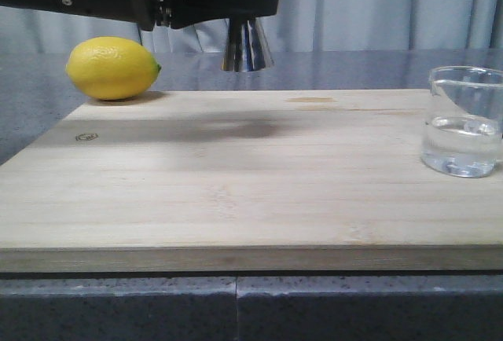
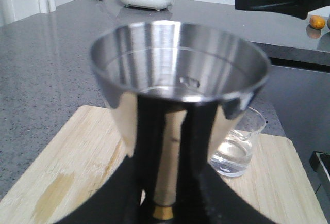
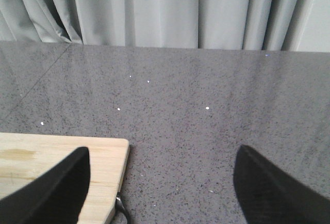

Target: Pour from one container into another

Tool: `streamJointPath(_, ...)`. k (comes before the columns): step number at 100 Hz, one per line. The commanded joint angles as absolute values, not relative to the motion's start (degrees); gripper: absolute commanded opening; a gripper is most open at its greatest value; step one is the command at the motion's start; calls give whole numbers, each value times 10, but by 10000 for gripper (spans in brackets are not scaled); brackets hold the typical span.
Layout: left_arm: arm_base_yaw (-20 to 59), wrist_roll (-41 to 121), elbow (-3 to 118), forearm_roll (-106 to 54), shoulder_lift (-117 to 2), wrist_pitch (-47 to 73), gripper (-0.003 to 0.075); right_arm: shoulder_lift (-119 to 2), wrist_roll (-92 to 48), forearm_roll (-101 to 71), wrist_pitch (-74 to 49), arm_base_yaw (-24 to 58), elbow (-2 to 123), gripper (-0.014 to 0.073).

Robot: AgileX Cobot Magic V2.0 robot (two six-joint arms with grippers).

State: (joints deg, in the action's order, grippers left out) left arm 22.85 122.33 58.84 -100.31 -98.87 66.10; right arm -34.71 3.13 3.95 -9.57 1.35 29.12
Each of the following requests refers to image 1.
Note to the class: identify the yellow lemon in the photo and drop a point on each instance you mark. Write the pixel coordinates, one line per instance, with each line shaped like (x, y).
(111, 68)

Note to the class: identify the light wooden cutting board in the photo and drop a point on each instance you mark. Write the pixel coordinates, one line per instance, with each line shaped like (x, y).
(245, 180)

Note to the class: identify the steel double jigger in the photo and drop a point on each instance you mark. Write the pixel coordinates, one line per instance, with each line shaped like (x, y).
(246, 49)

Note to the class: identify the clear glass measuring cup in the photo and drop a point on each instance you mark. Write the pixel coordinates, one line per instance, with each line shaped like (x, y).
(463, 124)

